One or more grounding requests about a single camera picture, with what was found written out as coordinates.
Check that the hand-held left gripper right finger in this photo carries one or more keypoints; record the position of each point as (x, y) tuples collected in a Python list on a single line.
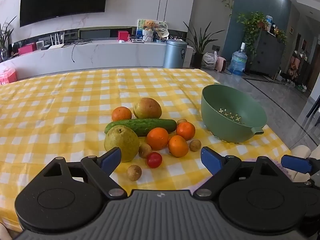
[(211, 160)]

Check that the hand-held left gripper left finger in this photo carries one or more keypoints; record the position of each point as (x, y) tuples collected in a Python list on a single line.
[(111, 158)]

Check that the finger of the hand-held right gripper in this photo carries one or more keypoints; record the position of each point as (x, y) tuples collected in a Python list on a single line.
[(295, 163)]

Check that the green pear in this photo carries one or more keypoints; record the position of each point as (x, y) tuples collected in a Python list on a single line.
[(122, 140)]

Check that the orange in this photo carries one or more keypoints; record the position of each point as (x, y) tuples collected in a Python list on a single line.
[(185, 130), (178, 145), (121, 113), (157, 138)]

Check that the green colander bowl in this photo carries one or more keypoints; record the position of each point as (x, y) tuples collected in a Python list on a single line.
[(232, 127)]

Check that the red cherry tomato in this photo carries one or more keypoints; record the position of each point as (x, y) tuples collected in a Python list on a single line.
[(154, 160)]

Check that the green cucumber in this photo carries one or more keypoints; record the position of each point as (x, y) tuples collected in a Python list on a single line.
[(142, 126)]

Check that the reddish yellow apple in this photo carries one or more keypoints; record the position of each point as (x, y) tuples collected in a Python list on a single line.
[(147, 108)]

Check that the cream chair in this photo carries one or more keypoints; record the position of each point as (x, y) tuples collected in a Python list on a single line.
[(301, 152)]

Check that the yellow checked tablecloth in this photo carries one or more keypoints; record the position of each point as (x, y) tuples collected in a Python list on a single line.
[(62, 110)]

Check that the small pink heater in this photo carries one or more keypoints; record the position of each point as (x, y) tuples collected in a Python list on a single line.
[(220, 63)]

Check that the white plastic bag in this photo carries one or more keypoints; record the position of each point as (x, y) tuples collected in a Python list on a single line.
[(208, 61)]

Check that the potted long-leaf plant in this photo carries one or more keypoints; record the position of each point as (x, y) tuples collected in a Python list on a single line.
[(198, 60)]

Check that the blue water jug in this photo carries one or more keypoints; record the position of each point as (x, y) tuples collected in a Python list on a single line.
[(237, 62)]

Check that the white marble television console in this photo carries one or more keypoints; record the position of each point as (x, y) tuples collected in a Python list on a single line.
[(112, 55)]

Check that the blue-grey trash can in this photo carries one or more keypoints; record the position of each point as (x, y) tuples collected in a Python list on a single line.
[(174, 55)]

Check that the dark grey cabinet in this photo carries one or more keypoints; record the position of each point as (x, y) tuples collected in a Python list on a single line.
[(267, 55)]

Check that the red box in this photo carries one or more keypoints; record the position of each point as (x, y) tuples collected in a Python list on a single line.
[(123, 35)]

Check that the white router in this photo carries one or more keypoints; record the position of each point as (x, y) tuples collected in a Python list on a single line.
[(57, 46)]

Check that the green-framed black soundbar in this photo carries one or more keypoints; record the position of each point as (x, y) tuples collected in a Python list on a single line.
[(93, 33)]

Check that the white bouquet wrap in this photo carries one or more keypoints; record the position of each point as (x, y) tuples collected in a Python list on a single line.
[(148, 35)]

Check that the painted canvas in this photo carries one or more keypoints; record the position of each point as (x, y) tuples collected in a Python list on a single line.
[(139, 30)]

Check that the pink plastic container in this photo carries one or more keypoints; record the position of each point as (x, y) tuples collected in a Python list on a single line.
[(7, 75)]

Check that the trailing pothos plant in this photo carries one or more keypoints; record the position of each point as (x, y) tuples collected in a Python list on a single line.
[(251, 27)]

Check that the pink box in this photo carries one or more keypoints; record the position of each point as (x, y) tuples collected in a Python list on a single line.
[(27, 48)]

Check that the printed hat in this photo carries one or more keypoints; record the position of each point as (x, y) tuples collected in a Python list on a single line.
[(161, 29)]

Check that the brown teddy bear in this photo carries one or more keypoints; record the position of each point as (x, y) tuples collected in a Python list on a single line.
[(149, 25)]

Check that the green grass-leaf plant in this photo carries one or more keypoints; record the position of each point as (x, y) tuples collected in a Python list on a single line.
[(5, 37)]

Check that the black wall television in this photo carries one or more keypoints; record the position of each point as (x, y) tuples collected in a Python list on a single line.
[(62, 0)]

